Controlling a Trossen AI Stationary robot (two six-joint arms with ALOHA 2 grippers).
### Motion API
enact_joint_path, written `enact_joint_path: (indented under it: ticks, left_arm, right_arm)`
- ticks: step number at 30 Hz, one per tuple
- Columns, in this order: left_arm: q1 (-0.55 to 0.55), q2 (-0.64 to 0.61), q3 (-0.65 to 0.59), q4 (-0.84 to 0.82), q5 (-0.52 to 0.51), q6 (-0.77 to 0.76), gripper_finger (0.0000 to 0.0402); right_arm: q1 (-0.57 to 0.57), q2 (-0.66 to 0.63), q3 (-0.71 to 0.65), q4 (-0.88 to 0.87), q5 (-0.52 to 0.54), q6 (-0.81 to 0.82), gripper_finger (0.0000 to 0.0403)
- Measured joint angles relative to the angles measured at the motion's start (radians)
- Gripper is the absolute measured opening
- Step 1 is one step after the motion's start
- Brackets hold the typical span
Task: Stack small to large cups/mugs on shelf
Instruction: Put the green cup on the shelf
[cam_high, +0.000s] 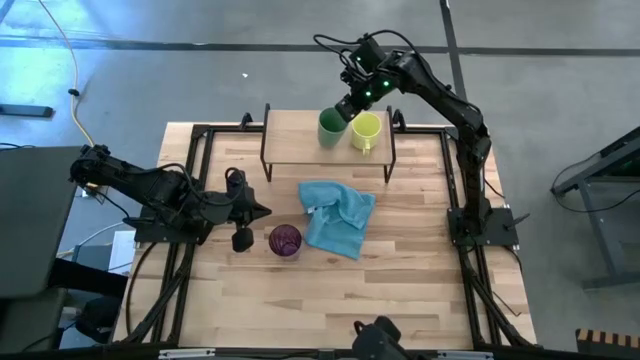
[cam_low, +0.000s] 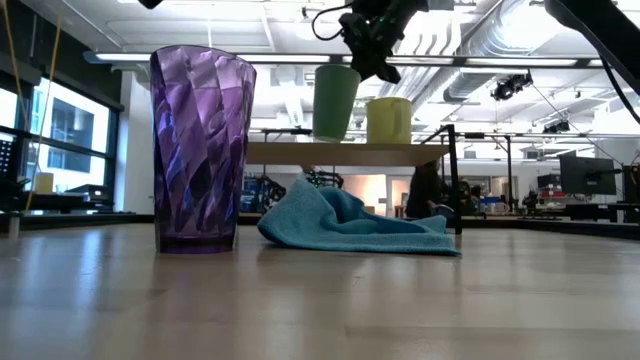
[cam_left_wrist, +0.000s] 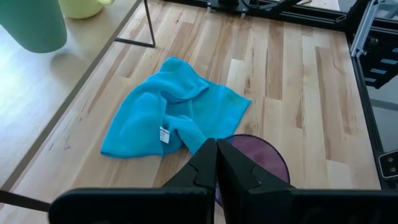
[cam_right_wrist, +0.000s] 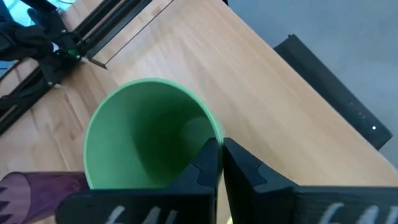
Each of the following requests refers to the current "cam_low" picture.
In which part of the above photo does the yellow mug with handle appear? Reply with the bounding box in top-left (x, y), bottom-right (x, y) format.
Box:
top-left (365, 97), bottom-right (414, 145)

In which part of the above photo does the black ceiling spotlight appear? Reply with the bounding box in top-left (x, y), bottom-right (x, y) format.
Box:
top-left (542, 119), bottom-right (571, 135)
top-left (491, 72), bottom-right (534, 102)

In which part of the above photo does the person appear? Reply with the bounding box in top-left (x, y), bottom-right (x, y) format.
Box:
top-left (404, 158), bottom-right (457, 221)

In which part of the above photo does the silver ventilation duct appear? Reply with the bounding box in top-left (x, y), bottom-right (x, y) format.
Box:
top-left (379, 0), bottom-right (551, 104)

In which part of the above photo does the pale yellow box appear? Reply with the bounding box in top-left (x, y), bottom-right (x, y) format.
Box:
top-left (33, 172), bottom-right (55, 195)

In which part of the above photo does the purple faceted plastic tumbler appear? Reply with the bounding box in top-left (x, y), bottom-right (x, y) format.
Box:
top-left (149, 44), bottom-right (258, 255)

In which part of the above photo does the small wooden shelf table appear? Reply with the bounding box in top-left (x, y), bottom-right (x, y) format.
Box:
top-left (244, 123), bottom-right (464, 236)

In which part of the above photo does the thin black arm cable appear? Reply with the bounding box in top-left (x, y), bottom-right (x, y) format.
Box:
top-left (599, 57), bottom-right (640, 126)

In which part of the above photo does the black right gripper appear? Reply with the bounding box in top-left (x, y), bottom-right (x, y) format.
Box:
top-left (339, 0), bottom-right (430, 85)

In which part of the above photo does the green plastic cup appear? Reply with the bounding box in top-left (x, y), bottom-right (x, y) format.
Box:
top-left (312, 63), bottom-right (362, 143)

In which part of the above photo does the blue microfibre cloth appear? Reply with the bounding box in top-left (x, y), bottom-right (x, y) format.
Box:
top-left (257, 174), bottom-right (462, 258)

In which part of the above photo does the large window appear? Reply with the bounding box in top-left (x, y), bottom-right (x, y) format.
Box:
top-left (0, 74), bottom-right (119, 201)

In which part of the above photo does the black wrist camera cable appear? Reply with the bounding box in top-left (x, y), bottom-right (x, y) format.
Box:
top-left (312, 3), bottom-right (351, 41)

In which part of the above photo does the dark background desk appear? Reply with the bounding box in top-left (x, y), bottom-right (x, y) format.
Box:
top-left (0, 192), bottom-right (116, 216)

